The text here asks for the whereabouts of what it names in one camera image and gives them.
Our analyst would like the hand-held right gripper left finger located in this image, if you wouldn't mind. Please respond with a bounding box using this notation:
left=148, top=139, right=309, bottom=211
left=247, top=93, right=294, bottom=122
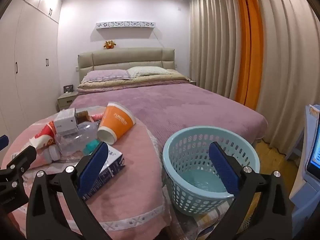
left=26, top=141, right=113, bottom=240

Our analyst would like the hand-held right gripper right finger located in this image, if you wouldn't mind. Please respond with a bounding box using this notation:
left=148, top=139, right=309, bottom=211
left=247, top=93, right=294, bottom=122
left=208, top=142, right=293, bottom=240

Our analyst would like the light blue plastic basket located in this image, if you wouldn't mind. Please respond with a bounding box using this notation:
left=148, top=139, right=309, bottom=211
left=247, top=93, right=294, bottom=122
left=162, top=127, right=261, bottom=216

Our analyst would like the teal bottle cap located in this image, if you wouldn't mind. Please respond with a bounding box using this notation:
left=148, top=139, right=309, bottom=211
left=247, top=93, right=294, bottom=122
left=83, top=140, right=102, bottom=155

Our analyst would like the dark blue carton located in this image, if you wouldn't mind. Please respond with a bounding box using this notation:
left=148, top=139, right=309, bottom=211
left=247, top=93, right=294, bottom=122
left=75, top=144, right=125, bottom=200

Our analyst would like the clear plastic bottle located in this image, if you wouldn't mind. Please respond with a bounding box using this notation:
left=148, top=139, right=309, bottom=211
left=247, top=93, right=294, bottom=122
left=54, top=121, right=100, bottom=160

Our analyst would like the pink blanket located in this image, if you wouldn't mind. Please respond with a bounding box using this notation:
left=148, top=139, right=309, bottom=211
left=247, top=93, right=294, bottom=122
left=0, top=105, right=173, bottom=240

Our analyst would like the small white box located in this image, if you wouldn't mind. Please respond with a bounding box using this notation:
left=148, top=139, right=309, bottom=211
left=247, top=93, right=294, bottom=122
left=53, top=108, right=78, bottom=137

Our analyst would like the brown paper bag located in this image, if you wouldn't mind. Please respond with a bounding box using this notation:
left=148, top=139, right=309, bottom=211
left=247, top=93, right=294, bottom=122
left=76, top=110, right=90, bottom=125

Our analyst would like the orange paper cup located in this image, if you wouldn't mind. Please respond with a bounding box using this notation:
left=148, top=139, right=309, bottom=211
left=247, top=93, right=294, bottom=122
left=97, top=102, right=137, bottom=145

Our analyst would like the patterned floor mat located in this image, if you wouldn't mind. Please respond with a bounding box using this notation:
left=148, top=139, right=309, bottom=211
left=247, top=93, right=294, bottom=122
left=160, top=175, right=260, bottom=240

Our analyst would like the purple bedspread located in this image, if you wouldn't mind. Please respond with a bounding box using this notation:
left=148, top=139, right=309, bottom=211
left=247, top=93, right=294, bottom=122
left=67, top=81, right=268, bottom=150

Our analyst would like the white blue machine with screen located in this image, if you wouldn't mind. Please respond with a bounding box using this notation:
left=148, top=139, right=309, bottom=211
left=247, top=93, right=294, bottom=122
left=285, top=104, right=320, bottom=220

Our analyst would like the white wardrobe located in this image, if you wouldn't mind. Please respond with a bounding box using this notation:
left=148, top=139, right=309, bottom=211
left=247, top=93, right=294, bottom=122
left=0, top=0, right=63, bottom=140

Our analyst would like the folded beige quilt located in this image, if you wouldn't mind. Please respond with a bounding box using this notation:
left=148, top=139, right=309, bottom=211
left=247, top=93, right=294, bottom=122
left=77, top=74, right=190, bottom=95

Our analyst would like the purple pillow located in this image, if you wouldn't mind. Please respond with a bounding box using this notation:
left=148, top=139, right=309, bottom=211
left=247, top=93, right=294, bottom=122
left=82, top=69, right=131, bottom=83

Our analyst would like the white patterned pillow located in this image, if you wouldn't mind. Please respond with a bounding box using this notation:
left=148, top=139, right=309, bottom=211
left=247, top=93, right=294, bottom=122
left=127, top=66, right=174, bottom=78

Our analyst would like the beige padded headboard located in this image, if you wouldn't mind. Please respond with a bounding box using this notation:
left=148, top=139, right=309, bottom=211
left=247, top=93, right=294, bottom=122
left=77, top=47, right=175, bottom=84

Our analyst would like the orange curtain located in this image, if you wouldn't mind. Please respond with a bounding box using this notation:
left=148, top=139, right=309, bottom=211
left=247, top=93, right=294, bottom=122
left=231, top=0, right=265, bottom=112

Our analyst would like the beige curtain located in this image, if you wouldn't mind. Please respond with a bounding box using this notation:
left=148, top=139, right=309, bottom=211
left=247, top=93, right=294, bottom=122
left=189, top=0, right=247, bottom=103
left=250, top=0, right=320, bottom=155

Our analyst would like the white wall shelf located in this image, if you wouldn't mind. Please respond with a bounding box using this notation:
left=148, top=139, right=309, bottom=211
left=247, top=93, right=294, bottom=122
left=95, top=21, right=157, bottom=30

